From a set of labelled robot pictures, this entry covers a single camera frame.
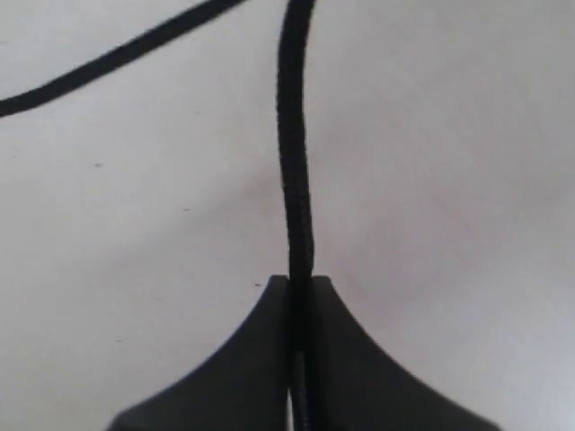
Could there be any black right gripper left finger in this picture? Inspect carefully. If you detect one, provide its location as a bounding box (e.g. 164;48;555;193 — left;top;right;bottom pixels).
110;276;289;431

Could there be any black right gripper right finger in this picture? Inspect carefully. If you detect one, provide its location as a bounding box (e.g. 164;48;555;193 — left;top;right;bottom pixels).
304;277;497;431

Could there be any black rope strand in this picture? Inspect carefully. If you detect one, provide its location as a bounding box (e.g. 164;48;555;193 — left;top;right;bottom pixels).
274;0;318;431
0;0;251;119

